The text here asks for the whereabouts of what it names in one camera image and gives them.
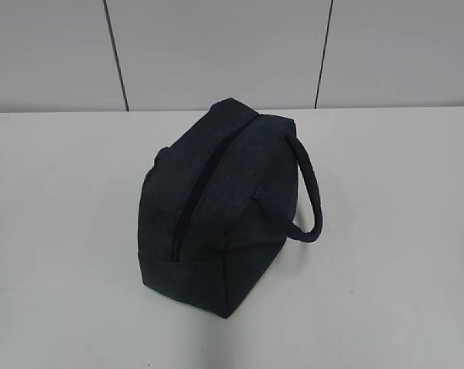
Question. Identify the dark blue lunch bag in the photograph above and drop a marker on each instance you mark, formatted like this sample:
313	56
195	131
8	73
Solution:
219	204

